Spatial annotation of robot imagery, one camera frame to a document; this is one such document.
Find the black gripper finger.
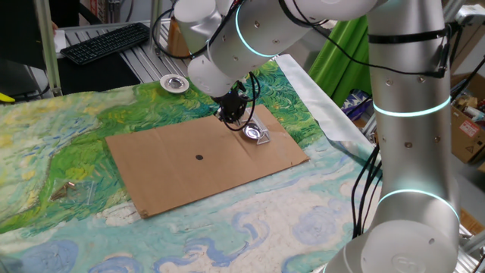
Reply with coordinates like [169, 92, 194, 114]
[233, 105, 250, 129]
[216, 108, 238, 126]

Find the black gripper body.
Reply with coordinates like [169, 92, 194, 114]
[214, 89, 249, 115]

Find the small shiny metal plate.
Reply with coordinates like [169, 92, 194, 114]
[242, 123, 263, 140]

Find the white mesh bridge stand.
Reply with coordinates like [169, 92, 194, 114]
[246, 109, 272, 146]

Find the small metal dish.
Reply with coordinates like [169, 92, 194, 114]
[166, 77, 185, 91]

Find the cardboard box orange tape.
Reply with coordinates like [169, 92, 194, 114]
[167, 17, 190, 58]

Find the brown cardboard sheet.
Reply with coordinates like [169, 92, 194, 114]
[105, 105, 311, 220]

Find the painting print tablecloth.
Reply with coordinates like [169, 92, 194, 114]
[0, 55, 397, 273]

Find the green cloth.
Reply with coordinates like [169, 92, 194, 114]
[308, 14, 374, 109]

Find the blue patterned bag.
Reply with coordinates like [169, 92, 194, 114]
[343, 89, 374, 122]

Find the black keyboard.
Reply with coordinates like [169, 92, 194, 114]
[59, 21, 151, 66]

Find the black desk mat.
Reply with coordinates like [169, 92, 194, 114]
[0, 52, 141, 96]

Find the clear plastic bag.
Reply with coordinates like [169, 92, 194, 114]
[48, 178, 95, 206]

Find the white paper sheet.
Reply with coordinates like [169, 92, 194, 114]
[52, 29, 67, 54]

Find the black monitor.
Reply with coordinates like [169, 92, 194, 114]
[0, 0, 46, 71]

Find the cardboard box red label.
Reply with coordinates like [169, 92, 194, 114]
[449, 71, 485, 165]

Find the aluminium frame post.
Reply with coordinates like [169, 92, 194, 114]
[149, 0, 164, 56]
[361, 111, 380, 141]
[33, 0, 64, 98]

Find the black cable bundle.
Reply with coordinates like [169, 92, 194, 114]
[350, 146, 382, 240]

